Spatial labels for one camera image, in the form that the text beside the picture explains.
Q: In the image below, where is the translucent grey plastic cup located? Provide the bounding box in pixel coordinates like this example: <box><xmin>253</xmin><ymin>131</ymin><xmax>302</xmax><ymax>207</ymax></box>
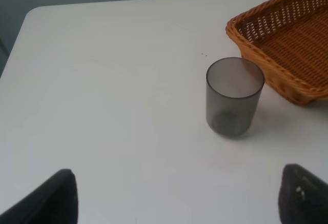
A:
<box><xmin>206</xmin><ymin>57</ymin><xmax>265</xmax><ymax>137</ymax></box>

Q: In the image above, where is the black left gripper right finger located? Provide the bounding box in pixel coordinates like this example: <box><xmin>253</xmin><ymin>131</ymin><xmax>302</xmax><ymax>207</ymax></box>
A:
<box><xmin>278</xmin><ymin>164</ymin><xmax>327</xmax><ymax>224</ymax></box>

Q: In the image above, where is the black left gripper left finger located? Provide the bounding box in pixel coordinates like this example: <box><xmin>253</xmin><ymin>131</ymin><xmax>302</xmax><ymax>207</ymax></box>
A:
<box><xmin>1</xmin><ymin>169</ymin><xmax>78</xmax><ymax>223</ymax></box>

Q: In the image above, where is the brown wicker basket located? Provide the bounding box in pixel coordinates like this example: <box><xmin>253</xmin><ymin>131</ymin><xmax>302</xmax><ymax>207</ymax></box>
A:
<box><xmin>225</xmin><ymin>0</ymin><xmax>327</xmax><ymax>105</ymax></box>

